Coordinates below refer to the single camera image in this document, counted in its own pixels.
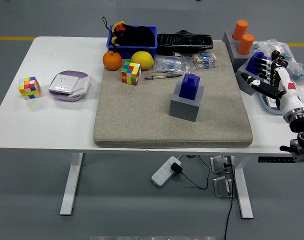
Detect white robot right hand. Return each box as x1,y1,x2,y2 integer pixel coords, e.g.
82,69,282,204
240,57,304,113

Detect blue seal stamp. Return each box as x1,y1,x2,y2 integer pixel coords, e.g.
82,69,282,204
178,73,201,101
245,51,268,76

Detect grey hollow seal holder block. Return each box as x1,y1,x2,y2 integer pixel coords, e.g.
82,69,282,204
235,58,267,96
169,81,205,123

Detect light blue plate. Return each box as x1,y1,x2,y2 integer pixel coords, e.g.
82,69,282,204
258,91,285,116

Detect clear plastic bags of parts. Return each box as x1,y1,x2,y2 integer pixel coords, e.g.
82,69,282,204
251,37,304,107

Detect grey cylinder holder block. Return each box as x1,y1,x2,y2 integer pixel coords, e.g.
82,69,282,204
222,31,239,46
228,42,255,74

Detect black slotted bar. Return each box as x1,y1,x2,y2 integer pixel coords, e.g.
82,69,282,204
257,156,293,163

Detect orange cylinder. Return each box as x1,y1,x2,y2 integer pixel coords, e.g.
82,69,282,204
236,33,255,55
232,19,249,41

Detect clear bag of brown resistors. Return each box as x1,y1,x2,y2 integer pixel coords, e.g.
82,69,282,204
190,52,218,70

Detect metal foot pedal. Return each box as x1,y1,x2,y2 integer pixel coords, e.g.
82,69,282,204
210,155,232,174
213,175,235,198

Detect white table leg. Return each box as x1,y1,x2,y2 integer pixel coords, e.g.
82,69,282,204
59,152,84,216
230,155,254,220

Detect black plastic-wrapped device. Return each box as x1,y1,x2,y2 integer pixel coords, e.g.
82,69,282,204
156,29,215,56

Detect clear bag of blue resistors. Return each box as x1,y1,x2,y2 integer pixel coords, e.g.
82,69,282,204
153,55,192,76

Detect dark ballpoint pen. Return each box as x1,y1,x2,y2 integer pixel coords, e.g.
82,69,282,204
144,73,183,81

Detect black plug adapter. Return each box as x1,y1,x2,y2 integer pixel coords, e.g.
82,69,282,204
170,162,183,175

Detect grey-brown fabric mat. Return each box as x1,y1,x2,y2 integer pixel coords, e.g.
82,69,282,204
93,40,254,149

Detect white power strip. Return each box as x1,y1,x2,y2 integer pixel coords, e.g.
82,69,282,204
151,155,183,187

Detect yellow lemon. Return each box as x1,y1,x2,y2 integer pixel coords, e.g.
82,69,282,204
130,50,155,70

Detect black round pouch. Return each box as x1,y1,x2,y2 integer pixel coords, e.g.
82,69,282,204
134,25,156,47

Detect colourful puzzle cube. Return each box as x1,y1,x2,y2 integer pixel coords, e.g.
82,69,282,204
121,61,142,87
18,76,42,101

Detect blue plastic bin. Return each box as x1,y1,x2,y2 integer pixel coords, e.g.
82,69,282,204
106,24,159,60

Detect black pouch with yellow trim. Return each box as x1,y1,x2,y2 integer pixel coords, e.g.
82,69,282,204
101,16,138,52

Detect orange fruit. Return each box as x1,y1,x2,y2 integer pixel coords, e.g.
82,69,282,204
102,50,123,72

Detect purple plate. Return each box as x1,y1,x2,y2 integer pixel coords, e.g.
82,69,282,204
48,70,91,103

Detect white switch panel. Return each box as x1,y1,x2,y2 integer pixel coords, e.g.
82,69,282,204
68,76,92,99
266,96,280,110

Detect black adapter cable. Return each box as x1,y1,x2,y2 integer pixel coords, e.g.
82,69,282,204
179,155,211,190

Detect long black floor cable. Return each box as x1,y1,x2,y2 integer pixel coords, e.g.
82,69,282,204
223,162,236,240

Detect white wall socket panel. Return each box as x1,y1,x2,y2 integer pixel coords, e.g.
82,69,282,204
48,74,80,95

